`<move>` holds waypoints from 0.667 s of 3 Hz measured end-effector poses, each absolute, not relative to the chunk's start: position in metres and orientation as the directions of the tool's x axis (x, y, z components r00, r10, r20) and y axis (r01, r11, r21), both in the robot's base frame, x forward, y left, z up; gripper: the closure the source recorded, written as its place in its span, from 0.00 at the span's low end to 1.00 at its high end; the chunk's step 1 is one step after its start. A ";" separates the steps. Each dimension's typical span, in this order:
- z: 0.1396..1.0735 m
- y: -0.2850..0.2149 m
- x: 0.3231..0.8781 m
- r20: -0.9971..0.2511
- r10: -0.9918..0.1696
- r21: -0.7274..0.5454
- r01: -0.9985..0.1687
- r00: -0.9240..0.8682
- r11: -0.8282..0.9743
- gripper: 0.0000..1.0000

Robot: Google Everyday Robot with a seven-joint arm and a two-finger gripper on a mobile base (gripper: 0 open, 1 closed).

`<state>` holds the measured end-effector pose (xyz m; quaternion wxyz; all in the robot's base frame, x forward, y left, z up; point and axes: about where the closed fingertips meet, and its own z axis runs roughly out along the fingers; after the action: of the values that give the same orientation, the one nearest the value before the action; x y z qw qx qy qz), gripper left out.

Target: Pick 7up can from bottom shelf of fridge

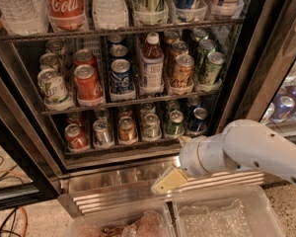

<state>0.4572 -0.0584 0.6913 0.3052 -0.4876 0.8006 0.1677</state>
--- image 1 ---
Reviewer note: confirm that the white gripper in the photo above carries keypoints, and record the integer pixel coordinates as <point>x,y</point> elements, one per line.
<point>193,158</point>

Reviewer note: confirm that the white green 7up can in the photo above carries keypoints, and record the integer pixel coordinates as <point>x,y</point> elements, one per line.
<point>151,129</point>

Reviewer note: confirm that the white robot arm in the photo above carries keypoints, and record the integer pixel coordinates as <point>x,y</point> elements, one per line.
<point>243,145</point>

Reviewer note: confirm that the green soda can bottom shelf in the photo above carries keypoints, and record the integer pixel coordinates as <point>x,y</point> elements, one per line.
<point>174,126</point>

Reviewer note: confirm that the blue pepsi can bottom shelf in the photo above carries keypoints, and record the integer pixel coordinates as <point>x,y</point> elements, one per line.
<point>197,120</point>

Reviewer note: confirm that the gold brown soda can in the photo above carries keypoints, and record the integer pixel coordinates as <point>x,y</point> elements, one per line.
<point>127,130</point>

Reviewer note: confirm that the gold root beer can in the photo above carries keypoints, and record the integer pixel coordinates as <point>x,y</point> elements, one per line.
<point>180,80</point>

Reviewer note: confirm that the silver diet cola can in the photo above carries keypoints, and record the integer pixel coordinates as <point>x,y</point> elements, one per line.
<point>102,134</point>

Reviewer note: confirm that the large blue pepsi can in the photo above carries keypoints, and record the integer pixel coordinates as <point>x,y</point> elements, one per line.
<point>121,81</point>

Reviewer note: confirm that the metal fridge base grille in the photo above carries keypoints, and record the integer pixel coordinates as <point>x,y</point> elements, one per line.
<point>101,188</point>

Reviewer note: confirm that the red cola can bottom shelf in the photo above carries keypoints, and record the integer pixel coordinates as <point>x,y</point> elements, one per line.
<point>76,138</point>

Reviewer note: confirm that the green ginger ale can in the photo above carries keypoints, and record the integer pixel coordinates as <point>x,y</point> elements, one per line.
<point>210,69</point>

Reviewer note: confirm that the large red cola can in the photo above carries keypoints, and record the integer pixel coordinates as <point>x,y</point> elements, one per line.
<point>88,84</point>

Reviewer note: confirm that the right fridge glass door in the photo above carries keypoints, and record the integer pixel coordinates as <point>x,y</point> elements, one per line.
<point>269,58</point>

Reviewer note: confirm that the large white 7up can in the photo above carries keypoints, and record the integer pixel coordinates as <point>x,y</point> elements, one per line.
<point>56,95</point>

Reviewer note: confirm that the blue tall can top shelf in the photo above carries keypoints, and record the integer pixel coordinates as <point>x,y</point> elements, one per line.
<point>187,11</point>

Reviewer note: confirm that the green tall can top shelf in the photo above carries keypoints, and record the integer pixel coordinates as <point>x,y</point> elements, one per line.
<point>149,12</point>

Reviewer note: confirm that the left clear plastic bin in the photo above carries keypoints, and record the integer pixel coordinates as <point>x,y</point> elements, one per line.
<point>147,218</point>

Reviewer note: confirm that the clear plastic bin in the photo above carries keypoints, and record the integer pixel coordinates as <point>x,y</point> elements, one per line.
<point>239,211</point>
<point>147,218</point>

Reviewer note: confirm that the right clear plastic bin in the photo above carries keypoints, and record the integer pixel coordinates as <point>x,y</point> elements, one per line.
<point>239,211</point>

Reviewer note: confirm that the brown tea bottle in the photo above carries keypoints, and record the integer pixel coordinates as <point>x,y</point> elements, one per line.
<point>151,65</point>

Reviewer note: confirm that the clear water bottle middle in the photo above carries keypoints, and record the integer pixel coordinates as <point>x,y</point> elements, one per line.
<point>110,14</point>

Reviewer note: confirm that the clear water bottle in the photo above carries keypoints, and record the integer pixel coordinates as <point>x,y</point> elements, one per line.
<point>110,14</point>
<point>24,17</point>

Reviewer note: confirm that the red coca cola bottle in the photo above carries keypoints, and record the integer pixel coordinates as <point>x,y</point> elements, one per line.
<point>67,15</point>

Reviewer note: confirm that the clear water bottle left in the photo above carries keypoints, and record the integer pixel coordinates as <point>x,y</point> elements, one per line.
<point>24,17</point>

